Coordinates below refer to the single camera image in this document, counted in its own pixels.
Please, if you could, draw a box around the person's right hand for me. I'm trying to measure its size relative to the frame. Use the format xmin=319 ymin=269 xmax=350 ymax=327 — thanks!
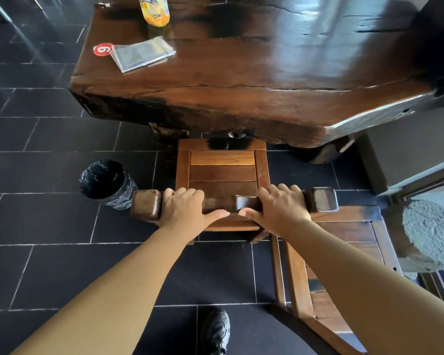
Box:
xmin=238 ymin=183 xmax=313 ymax=238

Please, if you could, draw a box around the person's left hand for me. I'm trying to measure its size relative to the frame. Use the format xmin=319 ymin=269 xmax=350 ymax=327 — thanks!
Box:
xmin=158 ymin=187 xmax=231 ymax=239

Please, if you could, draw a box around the brown wooden chair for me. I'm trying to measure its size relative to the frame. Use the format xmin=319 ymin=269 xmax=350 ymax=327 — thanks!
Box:
xmin=130 ymin=138 xmax=340 ymax=244
xmin=269 ymin=206 xmax=404 ymax=355

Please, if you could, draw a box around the person's right forearm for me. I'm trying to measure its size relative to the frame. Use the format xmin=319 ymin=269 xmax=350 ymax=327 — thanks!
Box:
xmin=281 ymin=219 xmax=444 ymax=355

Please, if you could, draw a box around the person's left forearm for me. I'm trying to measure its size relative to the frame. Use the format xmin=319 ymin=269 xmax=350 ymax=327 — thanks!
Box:
xmin=10 ymin=225 xmax=208 ymax=355

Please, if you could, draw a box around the bin with black bag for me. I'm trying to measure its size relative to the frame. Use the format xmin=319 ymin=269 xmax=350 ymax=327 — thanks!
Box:
xmin=78 ymin=159 xmax=138 ymax=211

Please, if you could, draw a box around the person's black shoe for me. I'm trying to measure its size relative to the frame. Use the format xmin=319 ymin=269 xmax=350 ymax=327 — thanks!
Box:
xmin=200 ymin=308 xmax=231 ymax=355

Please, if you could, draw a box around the dark wooden slab table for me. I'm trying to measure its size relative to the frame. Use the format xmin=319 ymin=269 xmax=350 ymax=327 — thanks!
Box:
xmin=70 ymin=0 xmax=444 ymax=165

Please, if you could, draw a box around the silver foil packet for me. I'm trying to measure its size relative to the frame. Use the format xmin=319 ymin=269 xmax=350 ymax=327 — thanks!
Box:
xmin=109 ymin=36 xmax=177 ymax=74

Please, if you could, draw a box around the grey round stone block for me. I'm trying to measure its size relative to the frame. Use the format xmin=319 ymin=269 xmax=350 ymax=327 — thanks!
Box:
xmin=402 ymin=200 xmax=444 ymax=270

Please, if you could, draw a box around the yellow drink bottle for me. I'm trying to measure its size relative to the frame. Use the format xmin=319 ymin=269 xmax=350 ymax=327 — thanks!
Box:
xmin=138 ymin=0 xmax=171 ymax=28

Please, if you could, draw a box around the metal door frame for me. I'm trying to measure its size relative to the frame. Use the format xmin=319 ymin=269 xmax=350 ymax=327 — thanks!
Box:
xmin=385 ymin=155 xmax=444 ymax=204

